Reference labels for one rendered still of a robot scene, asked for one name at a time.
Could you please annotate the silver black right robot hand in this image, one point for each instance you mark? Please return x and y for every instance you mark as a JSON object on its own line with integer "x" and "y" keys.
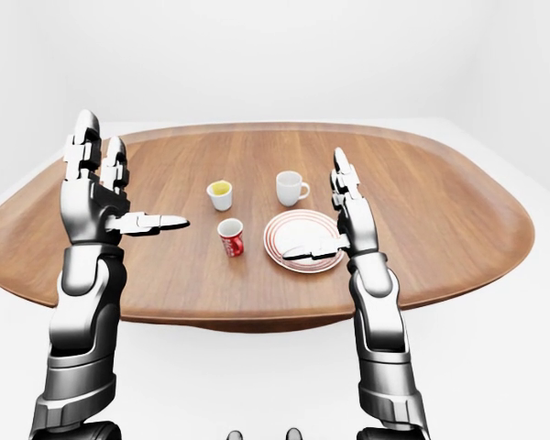
{"x": 358, "y": 220}

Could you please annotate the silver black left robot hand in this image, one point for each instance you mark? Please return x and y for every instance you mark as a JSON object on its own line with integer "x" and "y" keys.
{"x": 84, "y": 208}

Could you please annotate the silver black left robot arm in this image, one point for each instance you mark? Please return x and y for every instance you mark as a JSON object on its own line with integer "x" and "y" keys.
{"x": 78, "y": 339}

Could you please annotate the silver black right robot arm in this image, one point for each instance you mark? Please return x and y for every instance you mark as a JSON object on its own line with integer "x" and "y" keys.
{"x": 385, "y": 348}

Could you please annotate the white plate with red rings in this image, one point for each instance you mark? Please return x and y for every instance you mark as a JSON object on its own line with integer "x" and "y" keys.
{"x": 298, "y": 234}

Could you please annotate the red mug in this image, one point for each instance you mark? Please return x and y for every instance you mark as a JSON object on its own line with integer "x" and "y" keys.
{"x": 231, "y": 238}

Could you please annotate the round brown wooden table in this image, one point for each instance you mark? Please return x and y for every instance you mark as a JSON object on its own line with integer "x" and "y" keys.
{"x": 256, "y": 284}

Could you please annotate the white cup with yellow inside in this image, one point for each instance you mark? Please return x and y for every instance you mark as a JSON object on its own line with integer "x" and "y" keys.
{"x": 220, "y": 194}

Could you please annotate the small dark rounded shape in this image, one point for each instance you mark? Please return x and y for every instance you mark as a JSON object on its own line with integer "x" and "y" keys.
{"x": 294, "y": 434}
{"x": 234, "y": 435}

